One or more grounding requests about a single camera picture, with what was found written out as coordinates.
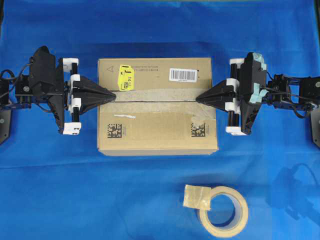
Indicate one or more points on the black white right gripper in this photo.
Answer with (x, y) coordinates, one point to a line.
(240, 95)

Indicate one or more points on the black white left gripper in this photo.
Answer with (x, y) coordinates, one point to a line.
(46, 80)

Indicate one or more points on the brown cardboard box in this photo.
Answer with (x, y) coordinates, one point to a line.
(155, 112)

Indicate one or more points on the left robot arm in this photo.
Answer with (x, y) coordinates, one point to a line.
(15, 94)

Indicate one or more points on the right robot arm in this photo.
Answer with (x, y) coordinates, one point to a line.
(298, 94)

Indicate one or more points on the blue table cloth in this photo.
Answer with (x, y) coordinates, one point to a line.
(60, 187)

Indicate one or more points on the beige packing tape roll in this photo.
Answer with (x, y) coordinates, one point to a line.
(199, 198)

